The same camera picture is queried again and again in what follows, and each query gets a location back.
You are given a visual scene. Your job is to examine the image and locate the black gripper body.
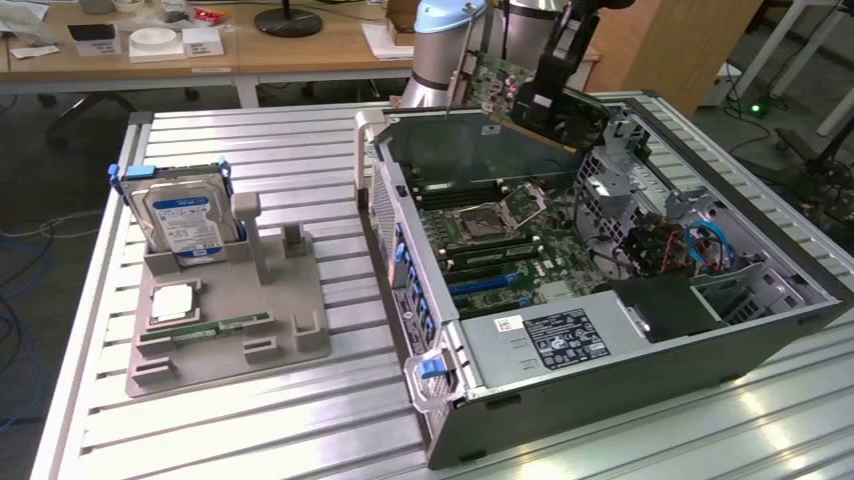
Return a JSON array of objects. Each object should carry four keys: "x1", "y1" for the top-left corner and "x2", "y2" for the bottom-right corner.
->
[{"x1": 565, "y1": 0, "x2": 641, "y2": 14}]

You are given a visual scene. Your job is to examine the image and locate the green graphics card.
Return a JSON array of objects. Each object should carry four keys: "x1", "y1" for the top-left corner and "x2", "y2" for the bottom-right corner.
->
[{"x1": 442, "y1": 19, "x2": 612, "y2": 154}]

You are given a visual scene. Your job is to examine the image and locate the wooden cabinet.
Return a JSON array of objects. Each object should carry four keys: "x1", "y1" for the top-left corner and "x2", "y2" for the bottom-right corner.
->
[{"x1": 582, "y1": 0, "x2": 765, "y2": 116}]

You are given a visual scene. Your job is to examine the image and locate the metal disk bay cage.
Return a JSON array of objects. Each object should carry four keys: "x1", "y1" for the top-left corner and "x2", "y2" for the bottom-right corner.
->
[{"x1": 572, "y1": 119, "x2": 675, "y2": 241}]

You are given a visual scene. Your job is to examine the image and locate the brown cardboard box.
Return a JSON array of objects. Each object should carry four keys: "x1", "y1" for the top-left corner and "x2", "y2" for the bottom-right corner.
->
[{"x1": 385, "y1": 0, "x2": 422, "y2": 34}]

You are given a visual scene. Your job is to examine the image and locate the white paper stack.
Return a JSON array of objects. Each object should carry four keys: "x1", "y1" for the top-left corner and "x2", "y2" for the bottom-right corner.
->
[{"x1": 361, "y1": 22, "x2": 418, "y2": 62}]

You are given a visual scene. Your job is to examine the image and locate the metal socket cover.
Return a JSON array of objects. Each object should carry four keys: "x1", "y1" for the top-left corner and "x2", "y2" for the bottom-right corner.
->
[{"x1": 498, "y1": 179, "x2": 554, "y2": 221}]

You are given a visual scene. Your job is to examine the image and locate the green motherboard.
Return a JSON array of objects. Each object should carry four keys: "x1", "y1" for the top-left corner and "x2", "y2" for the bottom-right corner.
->
[{"x1": 398, "y1": 164, "x2": 601, "y2": 321}]

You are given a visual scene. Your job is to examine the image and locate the black office chair base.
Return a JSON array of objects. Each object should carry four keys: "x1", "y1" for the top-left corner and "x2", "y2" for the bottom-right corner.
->
[
  {"x1": 35, "y1": 88, "x2": 201, "y2": 147},
  {"x1": 772, "y1": 114, "x2": 854, "y2": 206}
]

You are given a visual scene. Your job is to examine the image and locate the wooden desk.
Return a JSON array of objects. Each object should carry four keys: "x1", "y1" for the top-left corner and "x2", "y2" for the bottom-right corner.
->
[{"x1": 0, "y1": 0, "x2": 601, "y2": 109}]

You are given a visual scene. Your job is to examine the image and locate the black round lamp base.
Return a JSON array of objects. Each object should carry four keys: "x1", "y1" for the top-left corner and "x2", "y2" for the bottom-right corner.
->
[{"x1": 252, "y1": 0, "x2": 325, "y2": 39}]

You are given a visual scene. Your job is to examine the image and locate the small white box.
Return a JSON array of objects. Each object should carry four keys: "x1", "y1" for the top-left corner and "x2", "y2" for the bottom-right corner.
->
[{"x1": 179, "y1": 26, "x2": 225, "y2": 59}]

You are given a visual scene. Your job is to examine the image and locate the grey power supply unit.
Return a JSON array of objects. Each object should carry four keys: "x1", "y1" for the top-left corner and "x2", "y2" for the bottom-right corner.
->
[{"x1": 457, "y1": 292, "x2": 652, "y2": 391}]

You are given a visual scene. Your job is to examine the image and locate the white box with round dish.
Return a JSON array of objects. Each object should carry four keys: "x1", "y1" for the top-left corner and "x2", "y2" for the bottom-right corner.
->
[{"x1": 125, "y1": 27, "x2": 188, "y2": 64}]

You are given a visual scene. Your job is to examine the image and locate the blue case latch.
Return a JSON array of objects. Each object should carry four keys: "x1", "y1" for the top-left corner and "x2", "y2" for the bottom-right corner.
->
[{"x1": 413, "y1": 356, "x2": 445, "y2": 384}]

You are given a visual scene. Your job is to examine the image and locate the hard disk with blue caddy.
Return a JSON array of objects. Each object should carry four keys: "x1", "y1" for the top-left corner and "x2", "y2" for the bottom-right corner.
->
[{"x1": 105, "y1": 158, "x2": 236, "y2": 262}]

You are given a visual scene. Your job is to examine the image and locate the grey plastic parts rack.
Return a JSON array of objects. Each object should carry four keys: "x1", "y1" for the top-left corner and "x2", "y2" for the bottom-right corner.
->
[{"x1": 123, "y1": 192, "x2": 333, "y2": 400}]

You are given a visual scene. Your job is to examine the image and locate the open black PC case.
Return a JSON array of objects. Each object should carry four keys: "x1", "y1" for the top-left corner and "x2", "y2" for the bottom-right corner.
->
[{"x1": 352, "y1": 92, "x2": 843, "y2": 471}]

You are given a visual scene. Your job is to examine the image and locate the white box with black top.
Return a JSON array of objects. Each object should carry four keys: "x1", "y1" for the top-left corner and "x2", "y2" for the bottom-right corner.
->
[{"x1": 65, "y1": 23, "x2": 125, "y2": 57}]

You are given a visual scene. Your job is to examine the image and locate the silver CPU chip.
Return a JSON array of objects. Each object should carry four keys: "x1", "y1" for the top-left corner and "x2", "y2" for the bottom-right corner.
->
[{"x1": 146, "y1": 283, "x2": 205, "y2": 327}]

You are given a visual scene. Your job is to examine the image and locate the green RAM stick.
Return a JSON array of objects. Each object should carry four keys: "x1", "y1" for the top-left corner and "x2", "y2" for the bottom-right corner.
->
[{"x1": 143, "y1": 312, "x2": 276, "y2": 346}]

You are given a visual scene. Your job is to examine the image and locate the white paper label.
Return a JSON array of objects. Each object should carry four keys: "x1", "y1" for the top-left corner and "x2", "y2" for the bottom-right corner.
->
[{"x1": 6, "y1": 44, "x2": 61, "y2": 60}]

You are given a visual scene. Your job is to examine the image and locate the white table frame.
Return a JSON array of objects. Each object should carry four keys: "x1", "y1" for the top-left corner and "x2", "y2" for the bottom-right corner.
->
[{"x1": 729, "y1": 0, "x2": 854, "y2": 136}]

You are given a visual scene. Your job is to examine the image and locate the blue wire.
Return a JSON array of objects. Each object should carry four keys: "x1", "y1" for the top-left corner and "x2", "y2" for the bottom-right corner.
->
[{"x1": 685, "y1": 219, "x2": 739, "y2": 274}]

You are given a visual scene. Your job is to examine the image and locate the red wire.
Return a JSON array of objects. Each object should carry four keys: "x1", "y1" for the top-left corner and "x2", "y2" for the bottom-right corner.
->
[{"x1": 656, "y1": 227, "x2": 701, "y2": 274}]

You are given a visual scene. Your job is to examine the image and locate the blue floor cable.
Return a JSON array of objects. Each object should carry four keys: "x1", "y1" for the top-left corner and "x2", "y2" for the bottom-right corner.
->
[{"x1": 0, "y1": 234, "x2": 54, "y2": 436}]

